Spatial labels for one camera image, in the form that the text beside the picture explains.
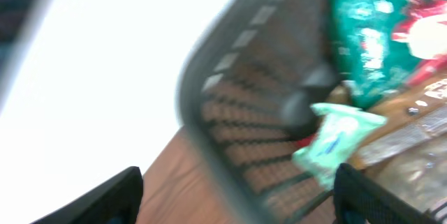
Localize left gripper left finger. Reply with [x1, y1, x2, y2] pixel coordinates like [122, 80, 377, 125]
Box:
[33, 166, 143, 224]

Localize teal wet wipes packet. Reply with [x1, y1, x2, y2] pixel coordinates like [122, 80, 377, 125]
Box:
[292, 103, 387, 191]

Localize orange spaghetti packet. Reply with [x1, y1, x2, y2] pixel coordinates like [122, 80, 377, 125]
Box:
[344, 72, 446, 211]

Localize grey plastic basket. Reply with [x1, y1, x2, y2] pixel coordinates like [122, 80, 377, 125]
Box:
[176, 0, 447, 224]

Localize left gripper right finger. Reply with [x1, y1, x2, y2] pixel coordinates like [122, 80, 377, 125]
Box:
[333, 163, 433, 224]

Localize green Nescafe coffee bag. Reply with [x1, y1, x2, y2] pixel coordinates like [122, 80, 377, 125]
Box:
[330, 0, 446, 109]

